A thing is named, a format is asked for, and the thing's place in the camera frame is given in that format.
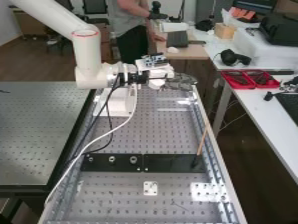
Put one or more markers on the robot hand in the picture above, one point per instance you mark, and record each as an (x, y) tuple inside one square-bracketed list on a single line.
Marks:
[(160, 75)]

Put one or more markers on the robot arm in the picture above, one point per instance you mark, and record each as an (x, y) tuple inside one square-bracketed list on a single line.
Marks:
[(87, 56)]

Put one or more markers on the wooden desk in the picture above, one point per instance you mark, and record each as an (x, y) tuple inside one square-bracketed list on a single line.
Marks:
[(191, 51)]

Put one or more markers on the person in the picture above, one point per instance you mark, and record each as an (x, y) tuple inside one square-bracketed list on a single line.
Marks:
[(128, 33)]

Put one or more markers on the white paper roll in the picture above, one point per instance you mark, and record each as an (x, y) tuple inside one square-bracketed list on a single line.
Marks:
[(174, 26)]

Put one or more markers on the black headphones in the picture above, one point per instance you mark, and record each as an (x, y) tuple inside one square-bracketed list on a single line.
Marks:
[(231, 56)]

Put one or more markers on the red tray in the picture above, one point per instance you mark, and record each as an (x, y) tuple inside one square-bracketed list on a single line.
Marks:
[(237, 80), (265, 78)]

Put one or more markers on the small cardboard box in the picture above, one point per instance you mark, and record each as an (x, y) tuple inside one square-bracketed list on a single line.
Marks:
[(224, 31)]

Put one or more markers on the thin stick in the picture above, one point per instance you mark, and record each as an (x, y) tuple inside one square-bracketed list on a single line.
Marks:
[(203, 141)]

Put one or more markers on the white desk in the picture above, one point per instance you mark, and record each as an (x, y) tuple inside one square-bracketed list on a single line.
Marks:
[(267, 113)]

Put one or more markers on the black plate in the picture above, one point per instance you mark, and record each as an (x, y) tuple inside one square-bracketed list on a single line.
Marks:
[(174, 163)]

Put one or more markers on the clear box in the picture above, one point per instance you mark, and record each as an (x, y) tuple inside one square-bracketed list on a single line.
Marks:
[(213, 156)]

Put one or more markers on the silver nut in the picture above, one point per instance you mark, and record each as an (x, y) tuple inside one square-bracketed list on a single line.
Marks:
[(112, 159), (91, 159)]

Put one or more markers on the black bag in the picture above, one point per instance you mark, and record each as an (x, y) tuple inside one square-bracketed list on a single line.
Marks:
[(280, 30)]

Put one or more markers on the black keyboard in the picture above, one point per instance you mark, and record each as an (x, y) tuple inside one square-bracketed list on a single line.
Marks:
[(291, 106)]

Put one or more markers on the white square block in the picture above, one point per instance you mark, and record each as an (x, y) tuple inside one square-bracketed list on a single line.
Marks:
[(151, 189)]

